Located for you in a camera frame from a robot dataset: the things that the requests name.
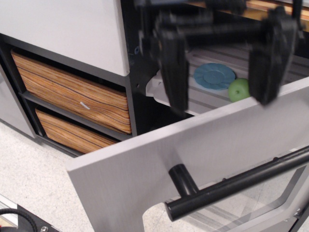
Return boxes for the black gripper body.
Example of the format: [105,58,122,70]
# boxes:
[137,4,303,60]

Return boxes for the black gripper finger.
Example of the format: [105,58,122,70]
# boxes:
[158,36,188,114]
[248,26,297,106]

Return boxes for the grey toy oven door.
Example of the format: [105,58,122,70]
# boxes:
[66,78,309,232]

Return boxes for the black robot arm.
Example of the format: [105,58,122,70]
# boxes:
[134,0,304,115]

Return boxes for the wooden countertop edge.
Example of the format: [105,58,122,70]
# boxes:
[188,0,309,21]

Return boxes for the blue toy plate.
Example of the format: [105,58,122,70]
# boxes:
[193,63,236,90]

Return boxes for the green toy apple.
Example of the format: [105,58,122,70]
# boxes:
[228,78,250,102]

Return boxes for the grey toy kitchen cabinet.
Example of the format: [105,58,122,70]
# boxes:
[0,0,309,158]

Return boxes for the upper wood-pattern fabric bin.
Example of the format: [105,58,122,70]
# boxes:
[11,50,132,134]

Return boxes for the wood-pattern fabric bin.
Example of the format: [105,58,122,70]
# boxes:
[11,50,132,134]
[35,108,118,154]

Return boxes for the lower wood-pattern fabric bin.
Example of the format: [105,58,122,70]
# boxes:
[35,108,118,154]

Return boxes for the black oven door handle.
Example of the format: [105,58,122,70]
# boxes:
[165,146,309,221]

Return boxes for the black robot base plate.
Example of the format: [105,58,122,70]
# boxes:
[15,204,63,232]

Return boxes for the black braided cable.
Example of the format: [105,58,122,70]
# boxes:
[0,207,37,232]

